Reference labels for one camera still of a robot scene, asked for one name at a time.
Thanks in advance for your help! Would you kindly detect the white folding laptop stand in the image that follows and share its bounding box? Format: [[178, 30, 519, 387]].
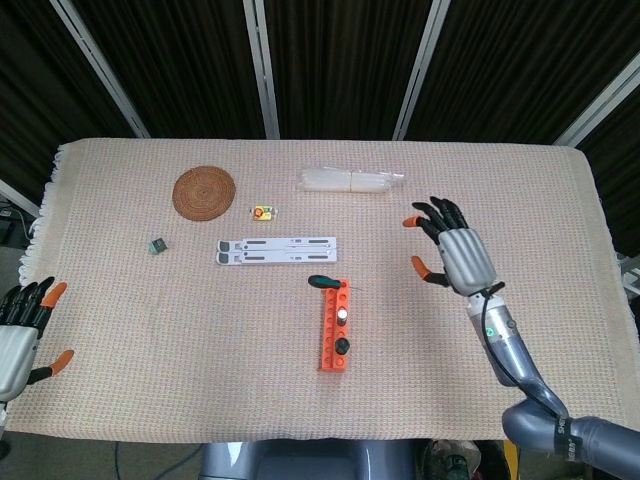
[[215, 235, 339, 266]]

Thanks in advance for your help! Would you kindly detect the clear plastic tube bundle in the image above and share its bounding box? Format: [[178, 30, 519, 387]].
[[295, 167, 406, 195]]

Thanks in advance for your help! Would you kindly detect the black printed velcro strap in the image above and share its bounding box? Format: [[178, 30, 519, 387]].
[[552, 410, 584, 464]]

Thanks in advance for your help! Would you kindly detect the grey metal partition post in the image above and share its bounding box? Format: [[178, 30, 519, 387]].
[[0, 177, 41, 219], [49, 0, 151, 140], [392, 0, 451, 141], [243, 0, 281, 140], [552, 63, 640, 148]]

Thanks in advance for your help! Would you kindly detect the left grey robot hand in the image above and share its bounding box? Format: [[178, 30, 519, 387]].
[[0, 276, 76, 402]]

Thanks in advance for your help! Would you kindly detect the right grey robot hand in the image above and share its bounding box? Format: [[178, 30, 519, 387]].
[[402, 196, 506, 297]]

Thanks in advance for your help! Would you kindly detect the beige woven tablecloth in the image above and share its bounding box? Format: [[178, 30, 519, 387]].
[[17, 138, 640, 454]]

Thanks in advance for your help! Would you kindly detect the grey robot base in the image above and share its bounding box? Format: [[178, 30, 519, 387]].
[[199, 438, 419, 480]]

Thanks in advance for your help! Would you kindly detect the small green black screwdriver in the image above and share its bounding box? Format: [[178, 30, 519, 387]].
[[307, 274, 366, 294]]

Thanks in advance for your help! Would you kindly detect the orange screwdriver rack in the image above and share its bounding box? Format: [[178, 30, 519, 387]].
[[318, 277, 353, 373]]

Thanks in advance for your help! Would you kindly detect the round woven rattan coaster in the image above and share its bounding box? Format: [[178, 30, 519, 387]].
[[172, 166, 237, 222]]

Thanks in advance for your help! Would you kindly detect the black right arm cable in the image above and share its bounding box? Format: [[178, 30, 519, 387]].
[[479, 282, 569, 416]]

